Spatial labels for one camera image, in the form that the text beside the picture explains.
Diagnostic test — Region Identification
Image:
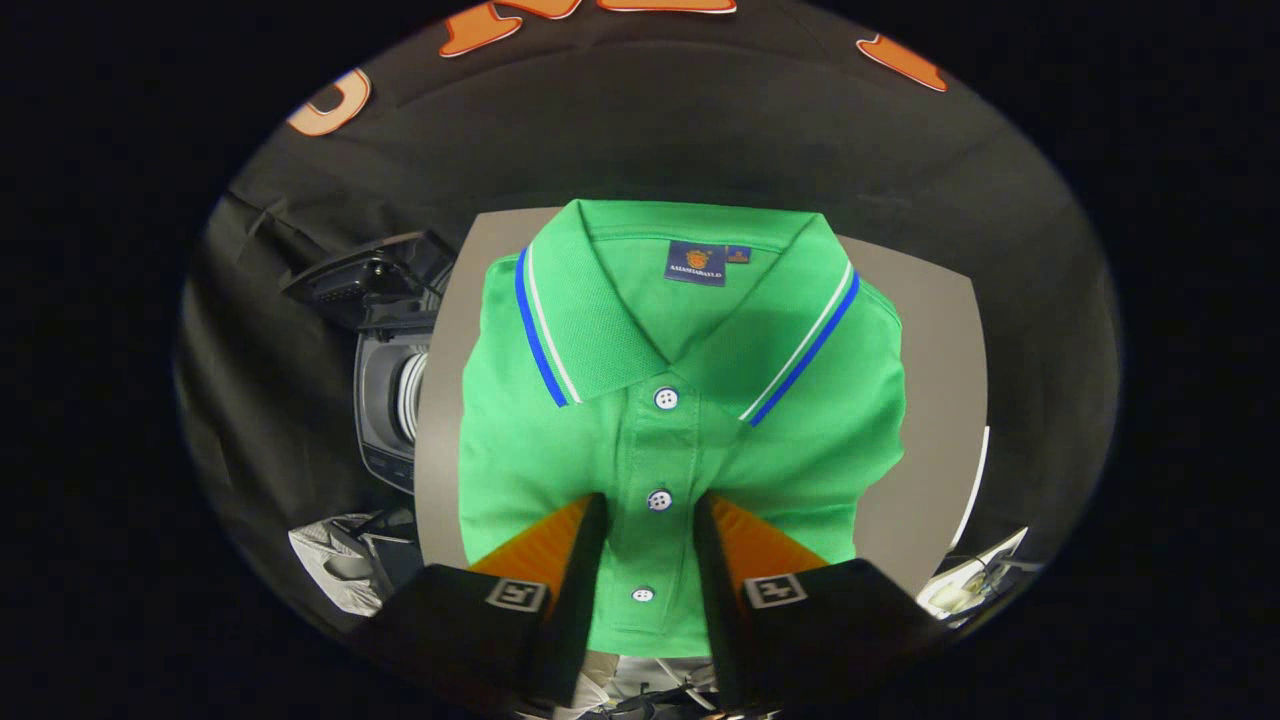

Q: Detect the green polo shirt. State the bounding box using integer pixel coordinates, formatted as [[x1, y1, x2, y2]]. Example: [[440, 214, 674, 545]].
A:
[[458, 198, 908, 659]]

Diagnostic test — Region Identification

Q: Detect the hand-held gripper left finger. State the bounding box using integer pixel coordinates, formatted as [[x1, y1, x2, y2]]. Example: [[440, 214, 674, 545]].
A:
[[350, 492, 611, 713]]

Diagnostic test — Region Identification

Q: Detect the black backdrop cloth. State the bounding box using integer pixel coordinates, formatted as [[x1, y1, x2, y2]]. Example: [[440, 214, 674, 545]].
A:
[[175, 0, 1121, 641]]

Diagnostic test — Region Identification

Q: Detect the grey washing machine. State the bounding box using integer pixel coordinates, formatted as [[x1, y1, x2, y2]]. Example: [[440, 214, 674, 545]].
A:
[[353, 325, 433, 493]]

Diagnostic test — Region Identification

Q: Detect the pale clutter with cables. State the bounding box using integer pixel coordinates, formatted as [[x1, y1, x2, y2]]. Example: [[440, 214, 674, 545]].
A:
[[578, 655, 723, 717]]

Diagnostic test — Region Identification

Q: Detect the white plastic clutter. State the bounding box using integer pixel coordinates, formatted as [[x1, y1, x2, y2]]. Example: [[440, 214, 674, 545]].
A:
[[918, 527, 1031, 621]]

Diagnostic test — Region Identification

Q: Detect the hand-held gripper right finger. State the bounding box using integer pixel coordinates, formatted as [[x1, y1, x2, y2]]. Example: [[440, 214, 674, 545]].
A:
[[693, 492, 947, 713]]

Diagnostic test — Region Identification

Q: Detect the crumpled grey plastic cover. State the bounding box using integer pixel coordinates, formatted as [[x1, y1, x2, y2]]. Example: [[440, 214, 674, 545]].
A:
[[288, 513, 393, 616]]

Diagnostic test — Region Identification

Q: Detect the dark transparent washing machine lid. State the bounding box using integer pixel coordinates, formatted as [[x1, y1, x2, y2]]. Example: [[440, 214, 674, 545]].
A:
[[283, 232, 456, 331]]

